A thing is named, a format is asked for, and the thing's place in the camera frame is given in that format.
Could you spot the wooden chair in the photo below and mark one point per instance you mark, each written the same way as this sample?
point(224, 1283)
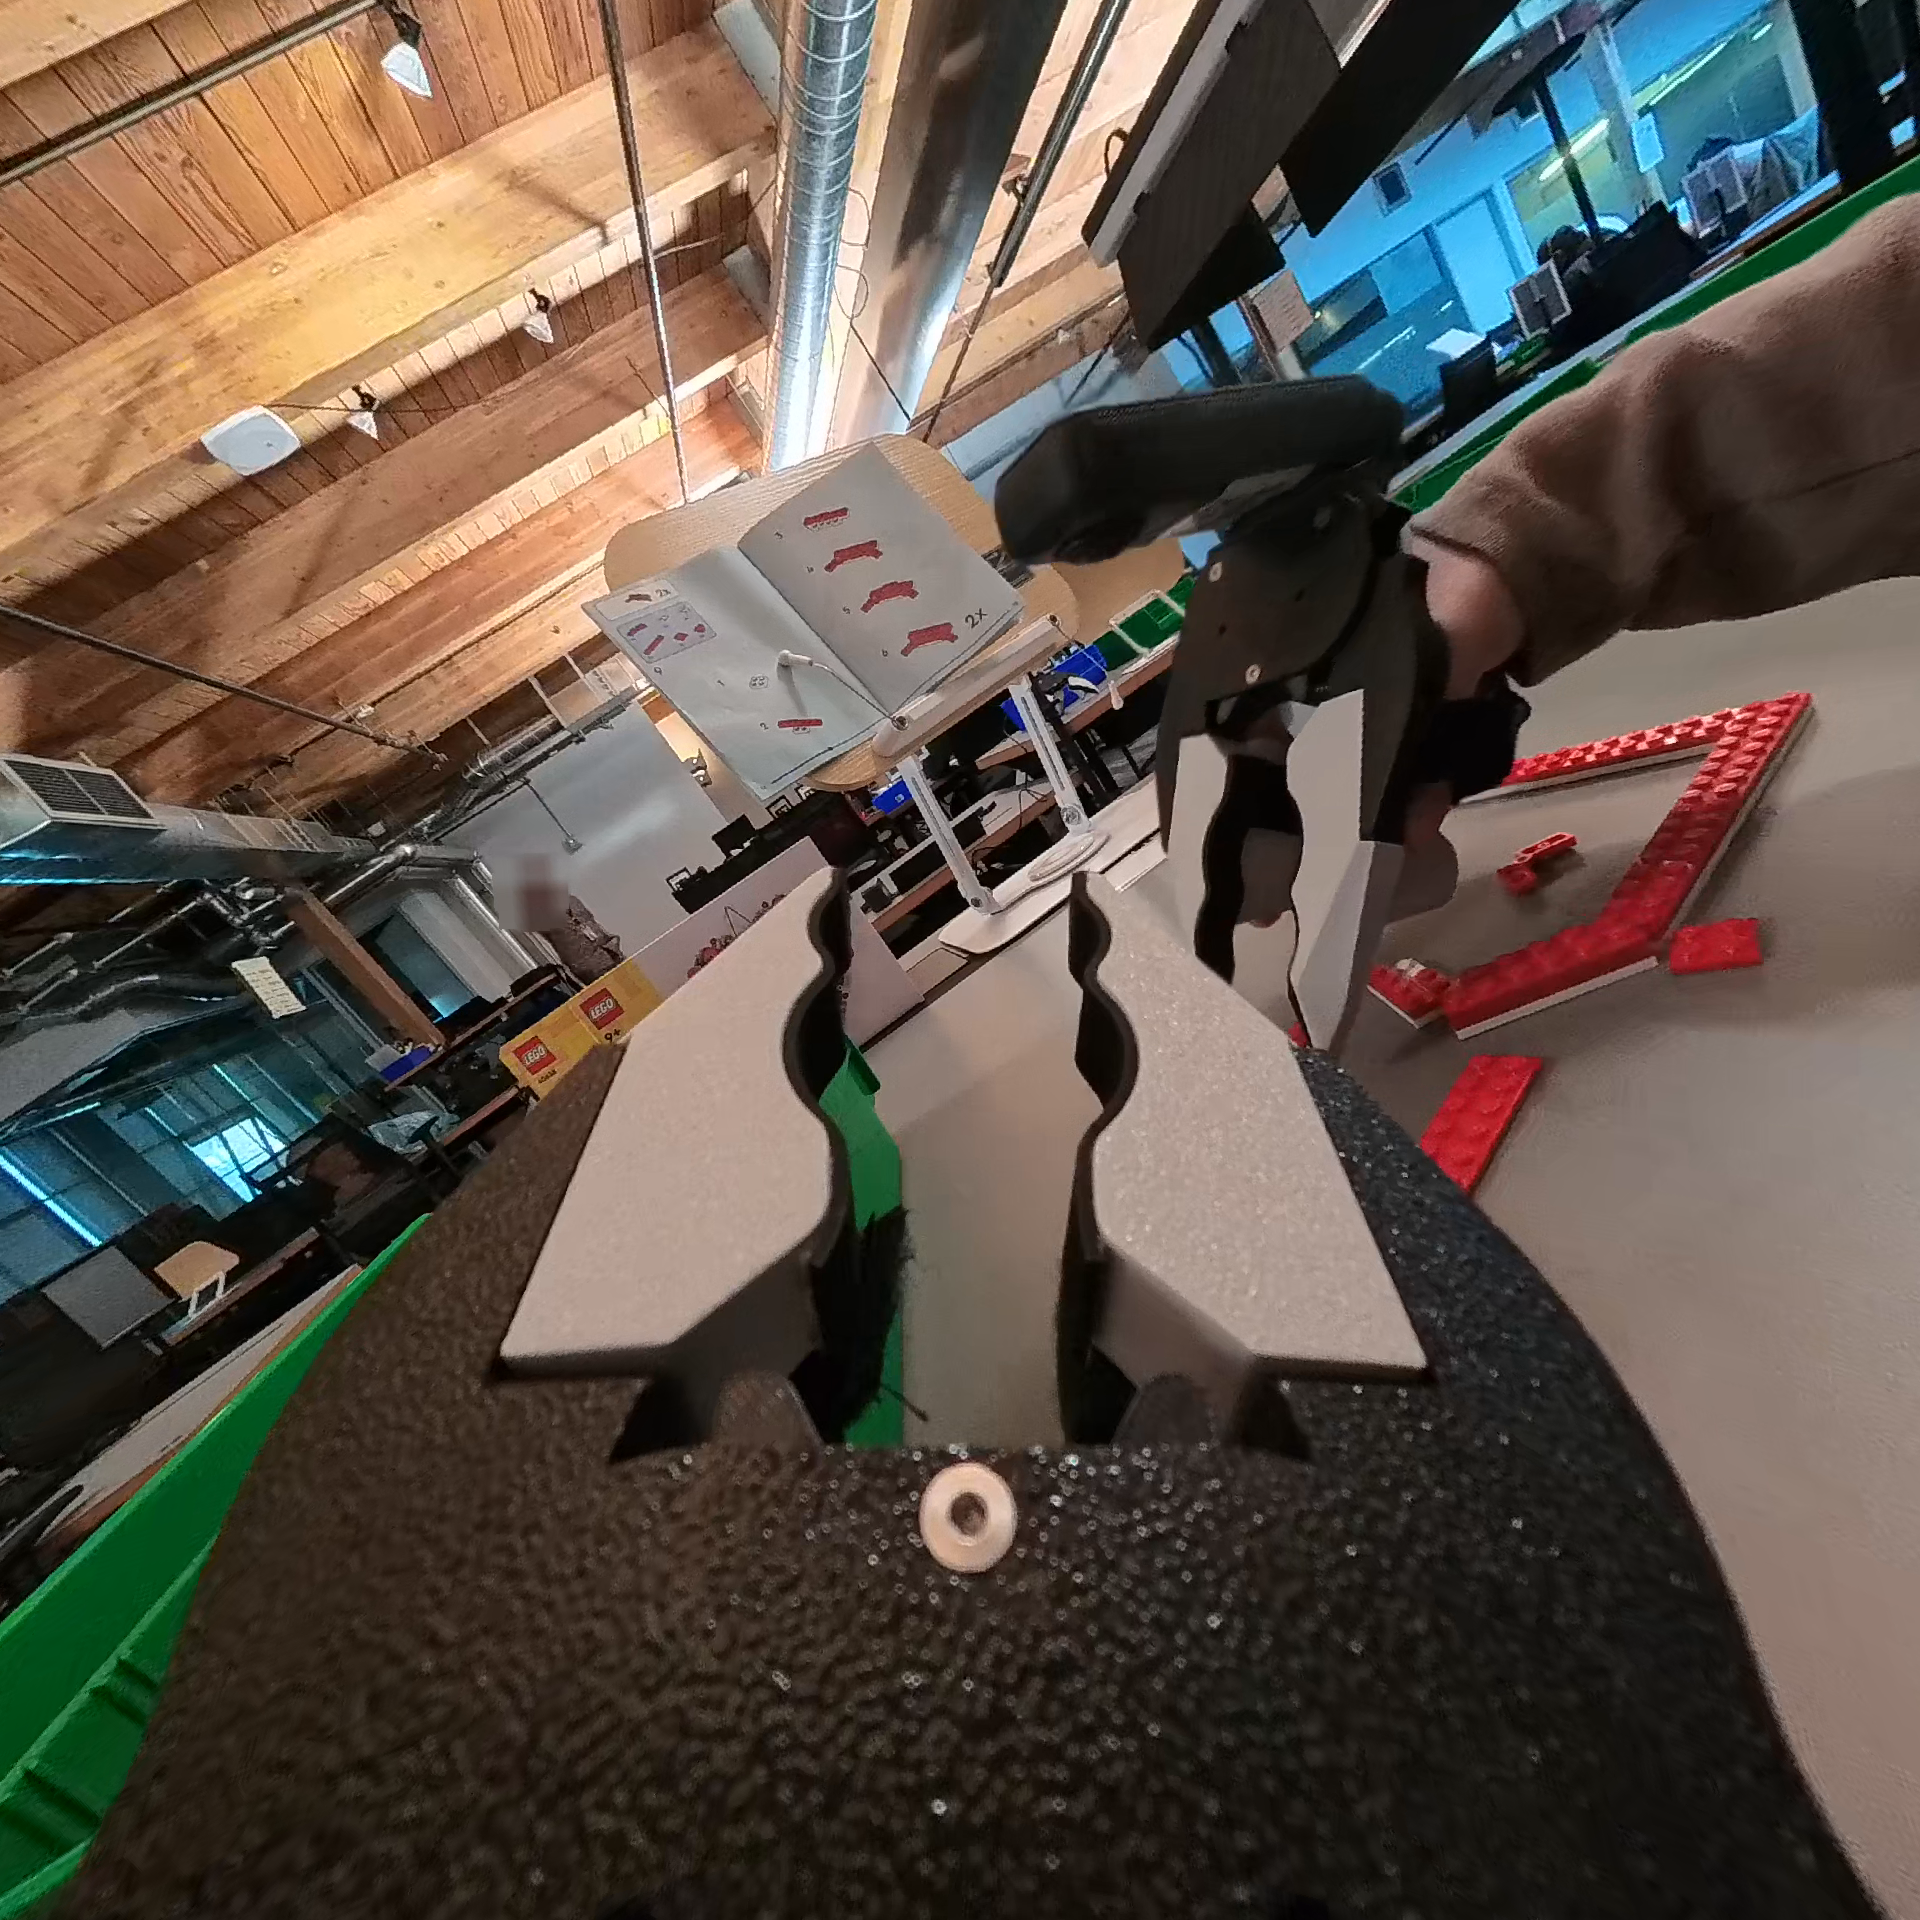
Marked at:
point(194, 1273)

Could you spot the metal conduit pipe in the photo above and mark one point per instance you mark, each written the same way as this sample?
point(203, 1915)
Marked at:
point(640, 225)

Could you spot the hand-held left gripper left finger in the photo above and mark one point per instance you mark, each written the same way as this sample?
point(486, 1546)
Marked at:
point(675, 1201)

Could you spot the long red lego plate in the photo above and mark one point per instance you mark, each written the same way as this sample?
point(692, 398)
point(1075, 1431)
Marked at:
point(1482, 1118)

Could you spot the small red lego piece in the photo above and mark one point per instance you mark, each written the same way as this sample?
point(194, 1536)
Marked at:
point(1537, 863)

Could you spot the white cardboard box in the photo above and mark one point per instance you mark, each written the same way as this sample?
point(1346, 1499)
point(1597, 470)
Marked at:
point(705, 937)

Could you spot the ceiling spot light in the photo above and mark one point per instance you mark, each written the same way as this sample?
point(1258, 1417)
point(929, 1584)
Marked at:
point(361, 415)
point(404, 57)
point(541, 317)

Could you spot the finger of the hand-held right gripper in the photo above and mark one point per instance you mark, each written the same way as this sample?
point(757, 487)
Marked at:
point(1335, 899)
point(1182, 811)

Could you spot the white paper sign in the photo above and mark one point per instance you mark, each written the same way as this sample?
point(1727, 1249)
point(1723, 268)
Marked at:
point(270, 987)

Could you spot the silver ventilation duct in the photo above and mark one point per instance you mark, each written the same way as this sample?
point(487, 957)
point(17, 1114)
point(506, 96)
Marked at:
point(821, 225)
point(225, 844)

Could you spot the white page holder clip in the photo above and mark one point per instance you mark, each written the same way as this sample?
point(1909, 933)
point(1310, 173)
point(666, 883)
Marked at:
point(791, 657)

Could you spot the large red white lego frame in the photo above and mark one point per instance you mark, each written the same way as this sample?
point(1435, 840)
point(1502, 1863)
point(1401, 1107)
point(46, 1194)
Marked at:
point(1680, 870)

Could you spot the person's right forearm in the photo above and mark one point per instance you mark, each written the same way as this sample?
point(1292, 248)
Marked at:
point(1696, 450)

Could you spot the small red lego plate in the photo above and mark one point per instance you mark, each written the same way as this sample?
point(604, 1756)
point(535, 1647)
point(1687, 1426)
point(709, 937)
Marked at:
point(1719, 944)

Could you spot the blue storage bin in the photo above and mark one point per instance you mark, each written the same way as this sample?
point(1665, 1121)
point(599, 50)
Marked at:
point(1102, 662)

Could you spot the person's right hand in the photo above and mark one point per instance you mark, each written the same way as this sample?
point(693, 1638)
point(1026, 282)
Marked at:
point(1478, 614)

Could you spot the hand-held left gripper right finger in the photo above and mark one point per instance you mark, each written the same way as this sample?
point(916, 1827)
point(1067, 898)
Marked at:
point(1246, 1201)

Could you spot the open instruction booklet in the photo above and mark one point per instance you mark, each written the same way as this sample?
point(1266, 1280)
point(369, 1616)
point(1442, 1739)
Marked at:
point(840, 601)

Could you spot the white ceiling air unit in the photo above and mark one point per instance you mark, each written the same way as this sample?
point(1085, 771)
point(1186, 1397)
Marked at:
point(75, 795)

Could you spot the yellow toy box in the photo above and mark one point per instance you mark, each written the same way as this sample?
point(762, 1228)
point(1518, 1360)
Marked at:
point(537, 1058)
point(613, 1008)

